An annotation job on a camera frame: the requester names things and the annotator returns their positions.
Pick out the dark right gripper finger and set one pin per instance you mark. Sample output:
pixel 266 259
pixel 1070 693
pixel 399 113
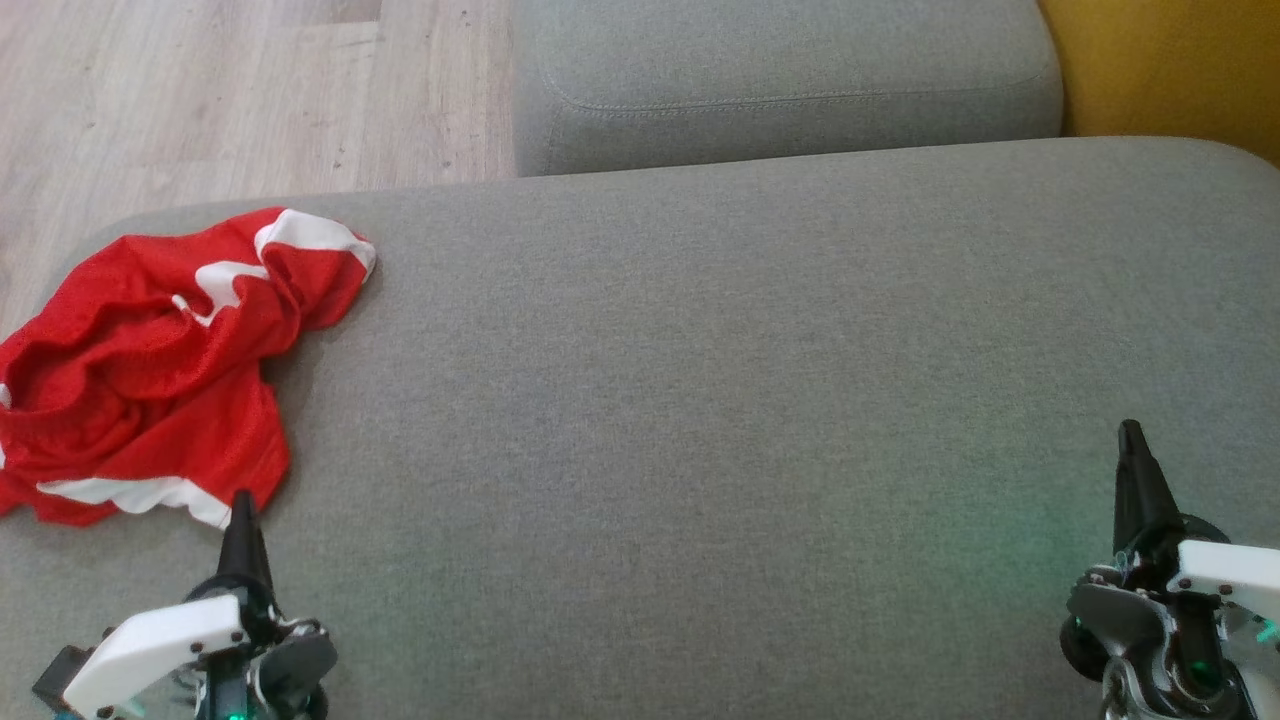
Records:
pixel 1140 500

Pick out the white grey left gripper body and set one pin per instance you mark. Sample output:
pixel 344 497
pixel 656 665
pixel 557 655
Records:
pixel 150 645

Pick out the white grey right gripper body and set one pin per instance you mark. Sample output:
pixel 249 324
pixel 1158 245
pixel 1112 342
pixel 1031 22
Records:
pixel 1220 570

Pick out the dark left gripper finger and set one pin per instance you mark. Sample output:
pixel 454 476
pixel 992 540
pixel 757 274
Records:
pixel 243 550

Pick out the red white sports shorts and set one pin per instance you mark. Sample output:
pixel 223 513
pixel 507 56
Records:
pixel 130 380

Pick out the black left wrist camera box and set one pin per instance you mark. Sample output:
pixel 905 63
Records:
pixel 60 682

